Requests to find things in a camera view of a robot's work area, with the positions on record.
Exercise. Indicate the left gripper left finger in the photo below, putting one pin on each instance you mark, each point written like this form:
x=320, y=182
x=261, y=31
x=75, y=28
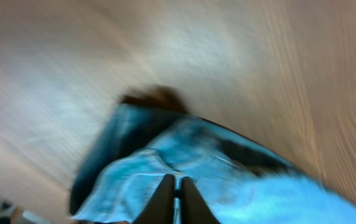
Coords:
x=160, y=207

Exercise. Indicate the light blue denim jeans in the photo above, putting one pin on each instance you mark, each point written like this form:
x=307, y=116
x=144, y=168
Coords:
x=241, y=181

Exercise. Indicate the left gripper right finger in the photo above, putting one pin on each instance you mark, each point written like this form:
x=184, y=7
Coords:
x=193, y=208

